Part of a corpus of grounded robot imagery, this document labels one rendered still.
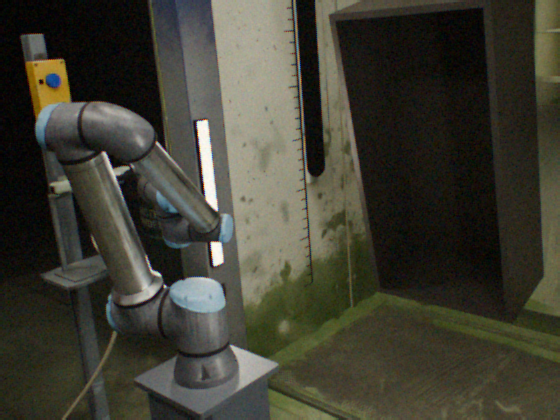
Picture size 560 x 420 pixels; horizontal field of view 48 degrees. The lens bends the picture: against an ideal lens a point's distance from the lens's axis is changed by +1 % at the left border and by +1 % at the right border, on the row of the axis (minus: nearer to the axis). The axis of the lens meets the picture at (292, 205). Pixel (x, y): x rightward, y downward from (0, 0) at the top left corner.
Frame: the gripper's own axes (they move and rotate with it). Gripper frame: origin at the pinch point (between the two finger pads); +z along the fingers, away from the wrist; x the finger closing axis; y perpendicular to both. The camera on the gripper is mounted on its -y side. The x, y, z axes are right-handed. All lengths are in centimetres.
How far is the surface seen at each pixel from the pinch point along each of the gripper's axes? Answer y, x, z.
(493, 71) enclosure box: -15, 96, -83
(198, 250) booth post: 56, 28, 16
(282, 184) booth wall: 49, 81, 22
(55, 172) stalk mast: 5.0, -13.9, 29.1
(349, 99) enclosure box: 1, 86, -25
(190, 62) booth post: -20, 47, 22
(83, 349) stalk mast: 75, -29, 21
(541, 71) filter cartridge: 24, 202, -35
